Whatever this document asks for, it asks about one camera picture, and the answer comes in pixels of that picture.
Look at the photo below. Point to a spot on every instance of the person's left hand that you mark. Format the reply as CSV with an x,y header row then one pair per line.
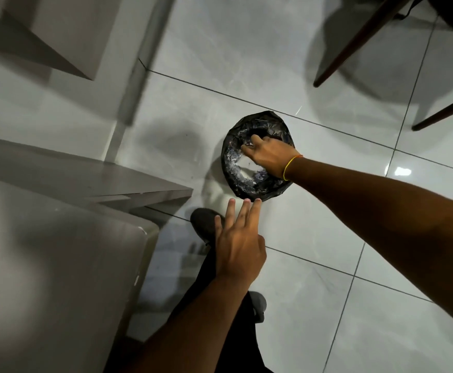
x,y
237,252

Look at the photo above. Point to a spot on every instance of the dark wooden chair leg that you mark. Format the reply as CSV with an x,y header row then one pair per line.
x,y
444,111
360,38

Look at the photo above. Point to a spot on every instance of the person's dark right shoe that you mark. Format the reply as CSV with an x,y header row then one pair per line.
x,y
259,304

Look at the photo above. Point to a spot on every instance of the person's right hand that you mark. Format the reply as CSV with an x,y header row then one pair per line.
x,y
270,157

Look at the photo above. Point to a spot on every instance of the person's right forearm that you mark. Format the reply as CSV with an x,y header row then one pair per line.
x,y
385,221

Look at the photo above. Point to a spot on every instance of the grey table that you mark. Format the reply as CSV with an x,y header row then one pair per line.
x,y
55,275

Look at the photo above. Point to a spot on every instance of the bin with black trash bag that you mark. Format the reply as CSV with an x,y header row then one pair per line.
x,y
234,178

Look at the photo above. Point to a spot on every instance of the person's dark shoe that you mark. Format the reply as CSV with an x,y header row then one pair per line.
x,y
204,225
259,304

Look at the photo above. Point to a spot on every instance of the person's left thumb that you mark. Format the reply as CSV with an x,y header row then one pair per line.
x,y
261,247

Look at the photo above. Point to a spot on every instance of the person's left forearm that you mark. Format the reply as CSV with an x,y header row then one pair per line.
x,y
195,322

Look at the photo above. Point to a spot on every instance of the yellow wrist band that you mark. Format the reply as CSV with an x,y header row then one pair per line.
x,y
289,165

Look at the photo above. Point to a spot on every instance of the person's dark left shoe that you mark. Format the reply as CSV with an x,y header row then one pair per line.
x,y
204,225

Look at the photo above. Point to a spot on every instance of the person's black trousers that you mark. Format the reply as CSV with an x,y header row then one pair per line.
x,y
246,345

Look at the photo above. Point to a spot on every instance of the grey low shelf board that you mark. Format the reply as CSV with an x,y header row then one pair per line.
x,y
75,170

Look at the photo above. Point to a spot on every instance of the person's left little finger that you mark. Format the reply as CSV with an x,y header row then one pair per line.
x,y
218,228

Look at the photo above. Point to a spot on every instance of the person's left middle finger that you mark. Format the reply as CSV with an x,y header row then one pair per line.
x,y
243,214

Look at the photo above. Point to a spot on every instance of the person's right fingers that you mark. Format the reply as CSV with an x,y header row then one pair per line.
x,y
253,144

